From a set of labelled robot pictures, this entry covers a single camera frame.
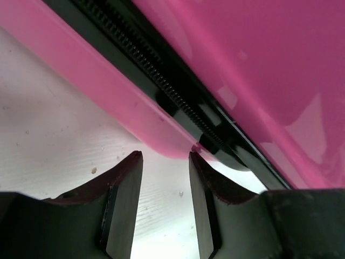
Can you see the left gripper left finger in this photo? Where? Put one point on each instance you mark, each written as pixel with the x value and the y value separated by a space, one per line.
pixel 94 220

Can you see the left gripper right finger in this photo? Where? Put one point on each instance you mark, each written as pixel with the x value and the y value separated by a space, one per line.
pixel 234 222

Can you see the pink hard-shell suitcase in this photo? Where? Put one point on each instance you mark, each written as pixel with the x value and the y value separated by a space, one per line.
pixel 256 85

